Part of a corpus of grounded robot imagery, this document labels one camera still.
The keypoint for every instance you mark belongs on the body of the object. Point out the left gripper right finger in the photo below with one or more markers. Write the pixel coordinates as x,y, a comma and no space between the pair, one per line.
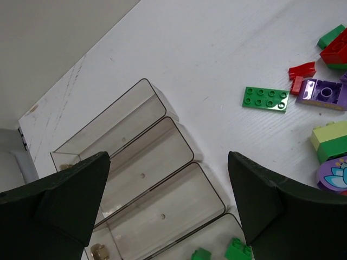
284,219

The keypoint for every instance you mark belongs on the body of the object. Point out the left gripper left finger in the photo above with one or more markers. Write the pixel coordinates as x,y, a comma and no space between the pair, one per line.
54,217

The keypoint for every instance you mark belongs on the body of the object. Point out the long red lego brick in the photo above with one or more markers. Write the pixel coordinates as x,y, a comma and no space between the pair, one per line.
335,52

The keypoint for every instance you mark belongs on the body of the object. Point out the purple flower lego disc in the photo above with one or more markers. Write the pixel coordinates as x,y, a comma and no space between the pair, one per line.
331,176

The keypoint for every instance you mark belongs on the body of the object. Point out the green and yellow lego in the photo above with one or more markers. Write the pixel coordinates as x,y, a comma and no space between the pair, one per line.
329,141

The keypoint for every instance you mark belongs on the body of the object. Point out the clear compartment organizer tray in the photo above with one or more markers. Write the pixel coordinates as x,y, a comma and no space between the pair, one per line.
160,200

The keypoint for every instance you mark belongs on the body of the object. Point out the flat green lego plate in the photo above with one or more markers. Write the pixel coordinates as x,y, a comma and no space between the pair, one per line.
266,99

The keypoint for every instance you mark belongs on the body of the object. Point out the purple hollow lego brick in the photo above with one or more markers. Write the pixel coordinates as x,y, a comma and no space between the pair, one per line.
323,93

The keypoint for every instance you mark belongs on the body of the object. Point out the red curved lego piece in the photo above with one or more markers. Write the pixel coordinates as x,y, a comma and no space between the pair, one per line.
304,70

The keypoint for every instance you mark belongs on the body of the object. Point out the small green lego top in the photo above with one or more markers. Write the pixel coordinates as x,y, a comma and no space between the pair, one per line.
326,39

